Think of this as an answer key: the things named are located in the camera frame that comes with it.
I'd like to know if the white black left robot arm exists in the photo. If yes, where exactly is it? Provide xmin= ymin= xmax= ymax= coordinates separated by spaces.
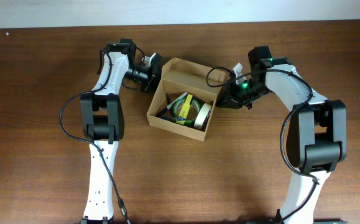
xmin=80 ymin=39 xmax=162 ymax=223

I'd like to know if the brown cardboard box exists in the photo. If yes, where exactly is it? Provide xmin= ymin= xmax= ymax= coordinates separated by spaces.
xmin=147 ymin=58 xmax=226 ymax=141

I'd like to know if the blue ballpoint pen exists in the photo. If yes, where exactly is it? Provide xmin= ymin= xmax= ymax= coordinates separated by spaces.
xmin=160 ymin=116 xmax=177 ymax=123

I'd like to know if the black ballpoint pen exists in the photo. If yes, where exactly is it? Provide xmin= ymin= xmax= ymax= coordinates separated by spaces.
xmin=165 ymin=93 xmax=171 ymax=106

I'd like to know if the green tape roll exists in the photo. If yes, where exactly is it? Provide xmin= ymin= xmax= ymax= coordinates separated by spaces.
xmin=173 ymin=98 xmax=201 ymax=126

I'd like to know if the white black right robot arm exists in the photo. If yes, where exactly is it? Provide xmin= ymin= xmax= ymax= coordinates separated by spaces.
xmin=216 ymin=45 xmax=347 ymax=223

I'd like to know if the yellow highlighter marker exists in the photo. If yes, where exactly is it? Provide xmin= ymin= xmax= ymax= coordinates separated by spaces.
xmin=176 ymin=94 xmax=193 ymax=125

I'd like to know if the beige masking tape roll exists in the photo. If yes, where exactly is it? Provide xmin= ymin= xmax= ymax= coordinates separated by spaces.
xmin=193 ymin=103 xmax=212 ymax=130

